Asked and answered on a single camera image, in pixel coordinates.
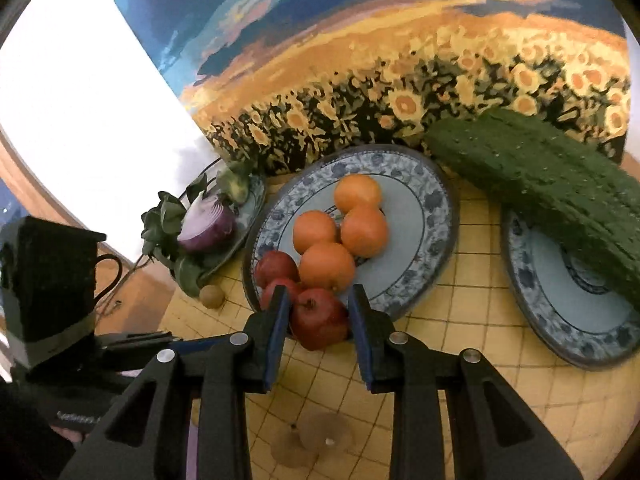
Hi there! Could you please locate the yellow grid game board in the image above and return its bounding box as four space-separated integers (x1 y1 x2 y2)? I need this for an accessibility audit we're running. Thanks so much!
160 157 640 480

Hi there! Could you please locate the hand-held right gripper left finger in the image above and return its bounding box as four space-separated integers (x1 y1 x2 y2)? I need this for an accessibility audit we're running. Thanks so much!
60 284 292 480

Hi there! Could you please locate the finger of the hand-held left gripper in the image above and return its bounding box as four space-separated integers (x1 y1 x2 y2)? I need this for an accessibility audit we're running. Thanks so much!
97 331 241 358

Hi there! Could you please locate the large blue patterned plate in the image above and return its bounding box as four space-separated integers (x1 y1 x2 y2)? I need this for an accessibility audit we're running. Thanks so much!
241 144 460 322

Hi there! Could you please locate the dark green leafy vegetable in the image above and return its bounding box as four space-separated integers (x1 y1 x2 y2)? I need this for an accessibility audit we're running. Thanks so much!
141 160 251 298

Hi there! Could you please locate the halved red onion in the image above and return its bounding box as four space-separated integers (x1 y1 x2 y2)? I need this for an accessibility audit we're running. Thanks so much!
177 194 238 254

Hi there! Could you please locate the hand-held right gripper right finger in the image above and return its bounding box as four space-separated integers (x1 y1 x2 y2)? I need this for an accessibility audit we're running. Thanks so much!
347 284 583 480

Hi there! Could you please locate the group of red fruits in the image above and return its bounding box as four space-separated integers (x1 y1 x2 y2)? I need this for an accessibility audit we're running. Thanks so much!
290 288 351 352

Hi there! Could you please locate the long green cucumber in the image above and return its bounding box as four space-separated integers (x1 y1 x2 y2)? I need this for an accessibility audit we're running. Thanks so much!
422 108 640 313

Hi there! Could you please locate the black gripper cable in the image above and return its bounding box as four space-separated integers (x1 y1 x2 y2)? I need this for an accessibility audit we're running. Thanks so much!
94 254 124 311

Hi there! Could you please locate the sunflower field painting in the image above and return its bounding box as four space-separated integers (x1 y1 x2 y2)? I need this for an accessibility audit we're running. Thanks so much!
114 0 632 177

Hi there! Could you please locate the tan longan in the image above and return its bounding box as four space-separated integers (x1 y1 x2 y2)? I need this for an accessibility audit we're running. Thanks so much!
270 425 321 468
299 411 355 453
200 285 226 309

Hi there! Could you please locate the person's left hand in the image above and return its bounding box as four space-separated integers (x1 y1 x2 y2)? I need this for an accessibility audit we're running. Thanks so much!
50 422 88 446

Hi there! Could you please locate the red pomegranate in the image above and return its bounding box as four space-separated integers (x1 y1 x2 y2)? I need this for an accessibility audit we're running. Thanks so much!
260 277 303 311
254 251 301 290

